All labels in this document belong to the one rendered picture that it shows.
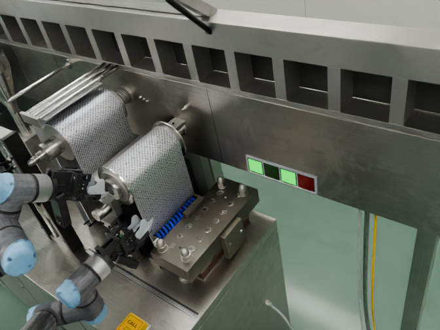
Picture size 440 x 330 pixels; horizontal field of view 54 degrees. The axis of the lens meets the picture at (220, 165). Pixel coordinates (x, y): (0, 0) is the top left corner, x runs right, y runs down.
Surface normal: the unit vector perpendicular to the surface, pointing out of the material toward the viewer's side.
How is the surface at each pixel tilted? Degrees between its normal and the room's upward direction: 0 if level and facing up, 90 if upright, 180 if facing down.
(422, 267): 90
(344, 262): 0
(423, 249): 90
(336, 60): 90
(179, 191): 90
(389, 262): 0
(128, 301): 0
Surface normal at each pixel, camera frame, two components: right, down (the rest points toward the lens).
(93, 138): 0.80, 0.30
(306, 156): -0.58, 0.59
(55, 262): -0.18, -0.76
